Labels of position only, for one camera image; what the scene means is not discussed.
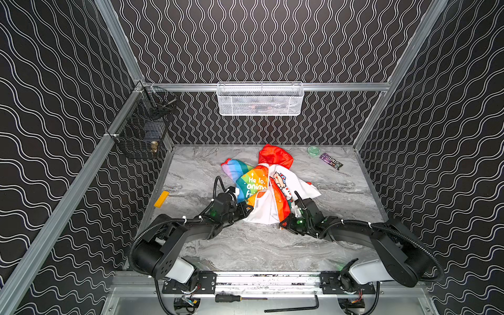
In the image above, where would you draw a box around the rainbow kids zip jacket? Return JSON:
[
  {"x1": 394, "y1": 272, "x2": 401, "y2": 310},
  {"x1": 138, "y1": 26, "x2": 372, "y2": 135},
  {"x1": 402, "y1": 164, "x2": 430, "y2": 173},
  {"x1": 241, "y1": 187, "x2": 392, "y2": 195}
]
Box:
[{"x1": 221, "y1": 144, "x2": 321, "y2": 225}]

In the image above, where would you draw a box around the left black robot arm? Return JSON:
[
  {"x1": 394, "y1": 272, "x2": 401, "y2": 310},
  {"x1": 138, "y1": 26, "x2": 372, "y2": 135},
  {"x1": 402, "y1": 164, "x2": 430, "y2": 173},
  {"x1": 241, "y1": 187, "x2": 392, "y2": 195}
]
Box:
[{"x1": 128, "y1": 177, "x2": 253, "y2": 284}]

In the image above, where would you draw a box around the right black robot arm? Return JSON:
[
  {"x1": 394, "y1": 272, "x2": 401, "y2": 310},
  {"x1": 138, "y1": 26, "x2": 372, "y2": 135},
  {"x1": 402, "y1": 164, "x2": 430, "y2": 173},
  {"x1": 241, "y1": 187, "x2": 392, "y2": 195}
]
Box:
[{"x1": 280, "y1": 198, "x2": 445, "y2": 292}]

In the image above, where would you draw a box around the purple snack wrapper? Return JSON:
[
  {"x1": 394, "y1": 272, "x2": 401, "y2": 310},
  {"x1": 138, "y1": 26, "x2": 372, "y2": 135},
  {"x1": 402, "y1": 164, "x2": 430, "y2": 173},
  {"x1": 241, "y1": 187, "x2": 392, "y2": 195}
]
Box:
[{"x1": 319, "y1": 153, "x2": 344, "y2": 171}]

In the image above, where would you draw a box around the yellow block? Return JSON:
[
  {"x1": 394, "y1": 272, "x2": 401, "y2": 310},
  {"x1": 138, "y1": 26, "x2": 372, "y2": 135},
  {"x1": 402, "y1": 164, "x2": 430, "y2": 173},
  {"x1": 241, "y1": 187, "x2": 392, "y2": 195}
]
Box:
[{"x1": 154, "y1": 191, "x2": 169, "y2": 208}]

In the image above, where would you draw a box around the green round lid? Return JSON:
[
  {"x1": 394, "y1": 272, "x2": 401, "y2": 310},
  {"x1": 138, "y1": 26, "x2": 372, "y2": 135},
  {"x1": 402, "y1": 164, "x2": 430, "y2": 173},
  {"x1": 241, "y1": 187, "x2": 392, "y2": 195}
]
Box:
[{"x1": 307, "y1": 146, "x2": 321, "y2": 157}]

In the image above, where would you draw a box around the black allen key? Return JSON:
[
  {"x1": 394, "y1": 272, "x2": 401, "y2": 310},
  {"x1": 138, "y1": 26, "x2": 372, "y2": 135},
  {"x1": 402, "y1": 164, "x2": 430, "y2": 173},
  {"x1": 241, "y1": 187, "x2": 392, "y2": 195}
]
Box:
[{"x1": 264, "y1": 295, "x2": 320, "y2": 313}]

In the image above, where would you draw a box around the brass fitting in basket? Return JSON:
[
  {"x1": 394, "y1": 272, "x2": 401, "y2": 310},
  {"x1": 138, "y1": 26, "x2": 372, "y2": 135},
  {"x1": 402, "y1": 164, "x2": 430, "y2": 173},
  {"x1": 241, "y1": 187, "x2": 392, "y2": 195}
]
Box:
[{"x1": 150, "y1": 141, "x2": 159, "y2": 154}]

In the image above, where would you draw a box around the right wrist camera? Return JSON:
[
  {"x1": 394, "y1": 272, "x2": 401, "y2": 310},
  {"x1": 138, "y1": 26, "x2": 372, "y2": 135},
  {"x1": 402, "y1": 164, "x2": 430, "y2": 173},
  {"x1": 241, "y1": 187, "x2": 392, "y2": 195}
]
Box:
[{"x1": 291, "y1": 202, "x2": 303, "y2": 218}]

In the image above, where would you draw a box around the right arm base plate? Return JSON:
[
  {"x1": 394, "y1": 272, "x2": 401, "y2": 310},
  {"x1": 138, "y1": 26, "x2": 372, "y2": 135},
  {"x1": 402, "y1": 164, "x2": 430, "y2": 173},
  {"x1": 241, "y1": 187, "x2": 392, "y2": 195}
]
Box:
[{"x1": 319, "y1": 272, "x2": 376, "y2": 295}]

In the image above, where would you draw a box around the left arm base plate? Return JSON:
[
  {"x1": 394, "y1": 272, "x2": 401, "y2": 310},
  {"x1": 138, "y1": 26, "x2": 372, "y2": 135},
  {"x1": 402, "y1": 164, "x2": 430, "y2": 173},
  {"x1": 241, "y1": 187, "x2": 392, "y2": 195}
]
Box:
[{"x1": 161, "y1": 270, "x2": 217, "y2": 295}]

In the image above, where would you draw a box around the black handled screwdriver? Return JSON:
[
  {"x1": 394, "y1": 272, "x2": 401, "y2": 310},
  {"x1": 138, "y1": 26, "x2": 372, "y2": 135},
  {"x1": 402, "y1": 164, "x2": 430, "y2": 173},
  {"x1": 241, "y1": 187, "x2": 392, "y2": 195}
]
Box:
[{"x1": 215, "y1": 293, "x2": 268, "y2": 303}]

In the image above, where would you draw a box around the white mesh wall basket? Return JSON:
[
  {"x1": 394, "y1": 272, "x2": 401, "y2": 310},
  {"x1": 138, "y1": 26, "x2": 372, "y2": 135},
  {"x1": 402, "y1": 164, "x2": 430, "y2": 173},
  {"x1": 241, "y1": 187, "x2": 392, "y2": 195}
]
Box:
[{"x1": 216, "y1": 81, "x2": 305, "y2": 116}]

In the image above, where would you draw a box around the black wire wall basket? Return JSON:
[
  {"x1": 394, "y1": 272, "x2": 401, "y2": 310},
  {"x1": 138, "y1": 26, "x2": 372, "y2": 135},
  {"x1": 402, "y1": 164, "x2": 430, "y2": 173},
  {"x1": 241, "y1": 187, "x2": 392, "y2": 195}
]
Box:
[{"x1": 112, "y1": 89, "x2": 179, "y2": 161}]

